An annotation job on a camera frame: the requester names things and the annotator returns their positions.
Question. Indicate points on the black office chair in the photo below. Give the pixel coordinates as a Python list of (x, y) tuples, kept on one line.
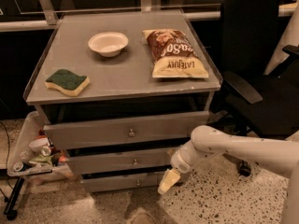
[(264, 104)]

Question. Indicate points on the white paper bowl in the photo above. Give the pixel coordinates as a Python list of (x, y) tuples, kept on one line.
[(108, 44)]

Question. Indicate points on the clear plastic side bin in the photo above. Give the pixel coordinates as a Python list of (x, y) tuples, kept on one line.
[(18, 161)]

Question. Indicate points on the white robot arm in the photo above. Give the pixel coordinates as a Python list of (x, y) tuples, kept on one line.
[(280, 157)]

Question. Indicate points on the grey drawer cabinet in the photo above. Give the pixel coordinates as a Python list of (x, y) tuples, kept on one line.
[(121, 86)]

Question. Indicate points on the metal rail with brackets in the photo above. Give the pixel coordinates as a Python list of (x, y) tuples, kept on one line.
[(28, 15)]

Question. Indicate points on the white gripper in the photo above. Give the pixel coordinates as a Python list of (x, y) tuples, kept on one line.
[(180, 161)]

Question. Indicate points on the silver can in bin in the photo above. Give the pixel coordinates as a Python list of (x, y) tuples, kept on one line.
[(46, 151)]

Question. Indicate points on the black stand leg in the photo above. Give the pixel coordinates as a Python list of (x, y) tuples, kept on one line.
[(9, 210)]

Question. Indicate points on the green yellow sponge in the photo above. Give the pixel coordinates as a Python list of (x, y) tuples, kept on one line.
[(67, 82)]

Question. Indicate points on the brown yellow chip bag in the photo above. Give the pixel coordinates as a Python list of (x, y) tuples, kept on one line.
[(173, 55)]

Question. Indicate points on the grey top drawer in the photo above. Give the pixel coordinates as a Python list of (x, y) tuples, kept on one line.
[(108, 132)]

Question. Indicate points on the white cup in bin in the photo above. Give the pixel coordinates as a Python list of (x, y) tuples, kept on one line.
[(37, 144)]

